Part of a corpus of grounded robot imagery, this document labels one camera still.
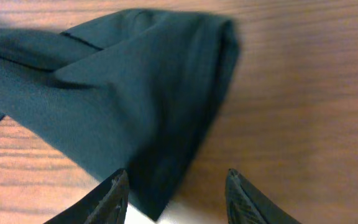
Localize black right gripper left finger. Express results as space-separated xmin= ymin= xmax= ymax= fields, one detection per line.
xmin=45 ymin=169 xmax=129 ymax=224

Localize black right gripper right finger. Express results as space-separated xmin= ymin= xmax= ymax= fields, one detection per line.
xmin=225 ymin=169 xmax=300 ymax=224

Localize black leggings with red waistband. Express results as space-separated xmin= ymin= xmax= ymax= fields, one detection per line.
xmin=0 ymin=9 xmax=239 ymax=220

